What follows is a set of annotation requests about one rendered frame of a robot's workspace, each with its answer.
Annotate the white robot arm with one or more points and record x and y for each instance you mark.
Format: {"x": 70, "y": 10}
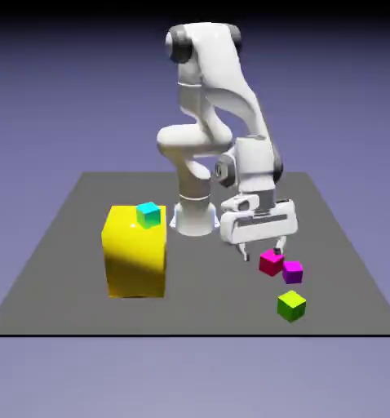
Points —
{"x": 214, "y": 65}

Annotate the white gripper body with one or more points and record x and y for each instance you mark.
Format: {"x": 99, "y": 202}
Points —
{"x": 260, "y": 228}

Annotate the small cyan cube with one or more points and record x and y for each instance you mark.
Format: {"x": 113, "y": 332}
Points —
{"x": 148, "y": 215}

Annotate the small pink cube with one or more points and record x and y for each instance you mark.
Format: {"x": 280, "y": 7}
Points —
{"x": 270, "y": 263}

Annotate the small green cube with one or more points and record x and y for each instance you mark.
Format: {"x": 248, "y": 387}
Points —
{"x": 291, "y": 306}

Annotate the large yellow box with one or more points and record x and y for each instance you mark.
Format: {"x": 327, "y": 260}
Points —
{"x": 134, "y": 254}

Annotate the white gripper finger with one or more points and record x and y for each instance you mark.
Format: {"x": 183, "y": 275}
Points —
{"x": 280, "y": 245}
{"x": 242, "y": 252}

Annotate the small purple cube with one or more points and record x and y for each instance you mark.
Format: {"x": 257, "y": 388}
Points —
{"x": 293, "y": 271}

